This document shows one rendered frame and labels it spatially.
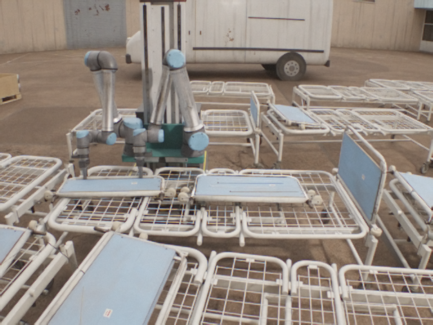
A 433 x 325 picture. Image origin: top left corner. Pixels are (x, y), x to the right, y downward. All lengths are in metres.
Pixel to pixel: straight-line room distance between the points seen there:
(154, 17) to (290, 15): 7.01
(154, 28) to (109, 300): 2.02
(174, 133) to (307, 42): 7.25
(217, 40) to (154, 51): 6.41
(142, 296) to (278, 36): 8.50
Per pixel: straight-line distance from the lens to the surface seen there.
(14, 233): 2.13
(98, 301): 1.53
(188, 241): 2.77
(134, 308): 1.50
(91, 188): 2.48
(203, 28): 9.16
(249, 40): 9.32
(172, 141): 2.90
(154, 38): 2.84
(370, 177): 2.23
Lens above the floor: 1.63
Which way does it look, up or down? 23 degrees down
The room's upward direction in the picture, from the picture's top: 1 degrees clockwise
